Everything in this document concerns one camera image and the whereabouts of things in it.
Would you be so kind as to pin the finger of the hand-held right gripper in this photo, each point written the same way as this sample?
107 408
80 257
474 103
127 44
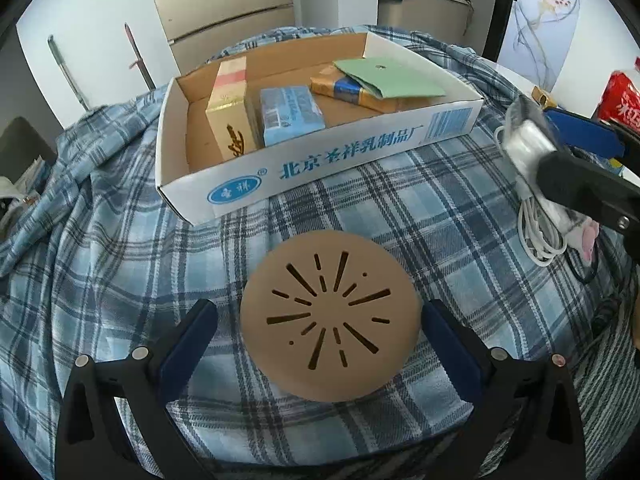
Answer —
590 185
585 130

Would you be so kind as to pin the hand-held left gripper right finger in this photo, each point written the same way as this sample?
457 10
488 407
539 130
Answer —
450 355

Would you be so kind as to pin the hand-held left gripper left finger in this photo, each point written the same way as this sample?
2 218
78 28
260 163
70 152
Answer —
190 345

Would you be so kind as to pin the round tan slotted lid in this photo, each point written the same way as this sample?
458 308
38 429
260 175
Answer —
330 320

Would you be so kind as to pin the green snap pouch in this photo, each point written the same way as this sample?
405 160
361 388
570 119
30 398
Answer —
395 80

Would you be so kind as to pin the white cardboard box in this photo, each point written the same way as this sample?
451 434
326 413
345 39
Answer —
320 170

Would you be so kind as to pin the blue and gold cigarette pack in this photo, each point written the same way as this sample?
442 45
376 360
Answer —
345 92

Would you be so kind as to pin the light blue tissue pack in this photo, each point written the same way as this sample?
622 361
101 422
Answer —
290 115

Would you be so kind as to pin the red snack packet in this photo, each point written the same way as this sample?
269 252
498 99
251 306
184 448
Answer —
622 102

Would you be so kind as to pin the pink and white small item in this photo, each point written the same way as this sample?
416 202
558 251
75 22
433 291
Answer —
586 237

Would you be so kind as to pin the blue plaid shirt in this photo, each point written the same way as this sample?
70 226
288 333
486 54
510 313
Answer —
125 285

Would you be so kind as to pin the printed glass door panel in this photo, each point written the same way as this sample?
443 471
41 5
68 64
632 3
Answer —
542 20

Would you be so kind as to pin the beige vanity cabinet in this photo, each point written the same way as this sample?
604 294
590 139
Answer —
425 15

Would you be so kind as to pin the grey crumpled bag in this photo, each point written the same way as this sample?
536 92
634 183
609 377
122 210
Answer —
17 192

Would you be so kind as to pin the black door frame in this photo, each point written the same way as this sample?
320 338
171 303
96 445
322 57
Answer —
500 10

